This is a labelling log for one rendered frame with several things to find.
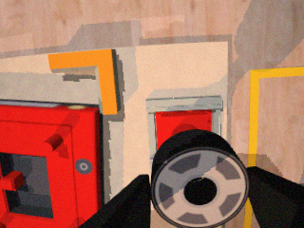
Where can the yellow rectangular outline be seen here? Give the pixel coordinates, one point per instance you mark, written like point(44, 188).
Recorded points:
point(252, 133)

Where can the black wheel with grey hub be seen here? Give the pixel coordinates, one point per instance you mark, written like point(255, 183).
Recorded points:
point(209, 202)

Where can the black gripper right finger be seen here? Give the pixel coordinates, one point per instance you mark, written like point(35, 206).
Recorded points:
point(277, 202)

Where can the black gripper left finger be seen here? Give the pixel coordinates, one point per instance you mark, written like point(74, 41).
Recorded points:
point(129, 209)

